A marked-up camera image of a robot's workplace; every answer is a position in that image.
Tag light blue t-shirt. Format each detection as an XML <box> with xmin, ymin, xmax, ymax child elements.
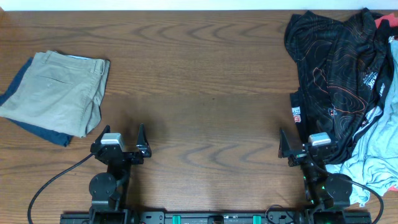
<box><xmin>326</xmin><ymin>37</ymin><xmax>397</xmax><ymax>196</ymax></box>

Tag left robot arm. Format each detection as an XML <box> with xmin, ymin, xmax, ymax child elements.
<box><xmin>89</xmin><ymin>124</ymin><xmax>152</xmax><ymax>223</ymax></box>

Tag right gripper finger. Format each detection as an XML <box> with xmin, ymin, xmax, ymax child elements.
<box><xmin>316</xmin><ymin>119</ymin><xmax>330</xmax><ymax>133</ymax></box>
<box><xmin>278</xmin><ymin>129</ymin><xmax>303</xmax><ymax>158</ymax></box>

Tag red t-shirt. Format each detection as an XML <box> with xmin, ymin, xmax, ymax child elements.
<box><xmin>375</xmin><ymin>13</ymin><xmax>398</xmax><ymax>28</ymax></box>

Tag black orange-patterned jersey shirt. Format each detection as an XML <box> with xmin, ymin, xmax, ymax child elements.
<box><xmin>284</xmin><ymin>9</ymin><xmax>397</xmax><ymax>164</ymax></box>

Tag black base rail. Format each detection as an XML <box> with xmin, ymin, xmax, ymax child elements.
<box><xmin>60</xmin><ymin>209</ymin><xmax>372</xmax><ymax>224</ymax></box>

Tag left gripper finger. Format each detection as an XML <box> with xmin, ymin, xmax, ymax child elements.
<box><xmin>93</xmin><ymin>125</ymin><xmax>110</xmax><ymax>145</ymax></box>
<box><xmin>136</xmin><ymin>123</ymin><xmax>152</xmax><ymax>157</ymax></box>

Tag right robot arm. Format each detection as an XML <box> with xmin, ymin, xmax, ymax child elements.
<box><xmin>278</xmin><ymin>129</ymin><xmax>353</xmax><ymax>210</ymax></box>

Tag folded navy blue garment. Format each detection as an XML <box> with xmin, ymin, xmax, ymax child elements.
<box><xmin>1</xmin><ymin>57</ymin><xmax>73</xmax><ymax>147</ymax></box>

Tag folded khaki shorts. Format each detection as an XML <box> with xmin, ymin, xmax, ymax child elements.
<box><xmin>1</xmin><ymin>51</ymin><xmax>110</xmax><ymax>138</ymax></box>

